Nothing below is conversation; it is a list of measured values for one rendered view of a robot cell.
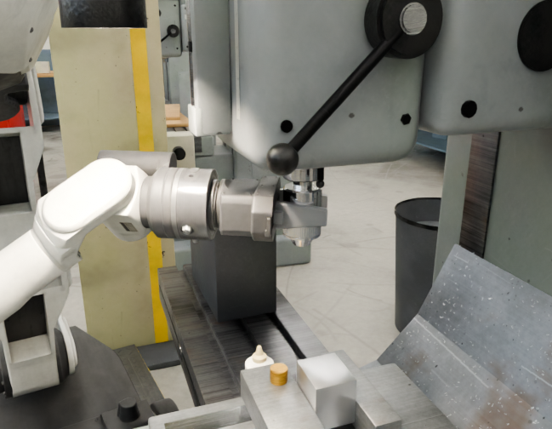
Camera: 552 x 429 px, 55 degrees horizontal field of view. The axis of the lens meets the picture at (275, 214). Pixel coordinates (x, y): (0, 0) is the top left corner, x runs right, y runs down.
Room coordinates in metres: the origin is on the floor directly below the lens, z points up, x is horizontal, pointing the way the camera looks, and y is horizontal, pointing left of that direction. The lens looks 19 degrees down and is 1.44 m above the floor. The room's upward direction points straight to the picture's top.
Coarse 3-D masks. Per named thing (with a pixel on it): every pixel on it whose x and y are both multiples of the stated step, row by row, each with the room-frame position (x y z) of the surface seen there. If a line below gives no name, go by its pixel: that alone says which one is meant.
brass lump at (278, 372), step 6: (270, 366) 0.56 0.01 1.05; (276, 366) 0.56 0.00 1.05; (282, 366) 0.56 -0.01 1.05; (270, 372) 0.55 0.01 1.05; (276, 372) 0.55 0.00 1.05; (282, 372) 0.55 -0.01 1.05; (270, 378) 0.55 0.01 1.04; (276, 378) 0.55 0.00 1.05; (282, 378) 0.55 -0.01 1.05; (276, 384) 0.55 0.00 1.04; (282, 384) 0.55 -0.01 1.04
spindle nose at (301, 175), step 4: (296, 172) 0.59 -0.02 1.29; (300, 172) 0.59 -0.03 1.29; (304, 172) 0.59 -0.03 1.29; (308, 172) 0.59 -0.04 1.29; (312, 172) 0.59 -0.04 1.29; (316, 172) 0.60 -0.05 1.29; (284, 176) 0.61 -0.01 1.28; (288, 176) 0.60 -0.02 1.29; (292, 176) 0.60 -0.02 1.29; (296, 176) 0.59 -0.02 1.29; (300, 176) 0.59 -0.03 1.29; (304, 176) 0.59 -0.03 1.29; (308, 176) 0.59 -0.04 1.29; (312, 176) 0.59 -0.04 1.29; (292, 180) 0.60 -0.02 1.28; (296, 180) 0.59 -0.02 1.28; (300, 180) 0.59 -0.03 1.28; (304, 180) 0.59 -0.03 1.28; (308, 180) 0.59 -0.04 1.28; (312, 180) 0.60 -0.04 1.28; (316, 180) 0.60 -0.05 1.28
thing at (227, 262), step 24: (192, 240) 1.06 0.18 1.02; (216, 240) 0.89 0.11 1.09; (240, 240) 0.90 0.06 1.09; (192, 264) 1.08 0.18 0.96; (216, 264) 0.89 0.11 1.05; (240, 264) 0.90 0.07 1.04; (264, 264) 0.92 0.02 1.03; (216, 288) 0.89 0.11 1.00; (240, 288) 0.90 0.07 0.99; (264, 288) 0.92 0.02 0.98; (216, 312) 0.89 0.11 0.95; (240, 312) 0.90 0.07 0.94; (264, 312) 0.92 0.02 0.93
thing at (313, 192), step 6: (288, 186) 0.61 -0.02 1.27; (312, 186) 0.61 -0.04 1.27; (288, 192) 0.60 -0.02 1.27; (294, 192) 0.60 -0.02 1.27; (300, 192) 0.59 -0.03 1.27; (306, 192) 0.59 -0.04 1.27; (312, 192) 0.60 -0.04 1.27; (318, 192) 0.60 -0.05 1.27; (294, 198) 0.60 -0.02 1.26; (300, 198) 0.59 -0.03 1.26; (306, 198) 0.59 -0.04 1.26; (312, 198) 0.60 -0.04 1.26
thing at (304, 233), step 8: (288, 200) 0.60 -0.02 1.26; (296, 200) 0.59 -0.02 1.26; (304, 200) 0.59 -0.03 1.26; (312, 200) 0.60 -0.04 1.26; (320, 200) 0.61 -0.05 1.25; (288, 232) 0.60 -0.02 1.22; (296, 232) 0.59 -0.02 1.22; (304, 232) 0.59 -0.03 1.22; (312, 232) 0.60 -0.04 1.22; (320, 232) 0.61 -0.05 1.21; (296, 240) 0.59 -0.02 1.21; (304, 240) 0.59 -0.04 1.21
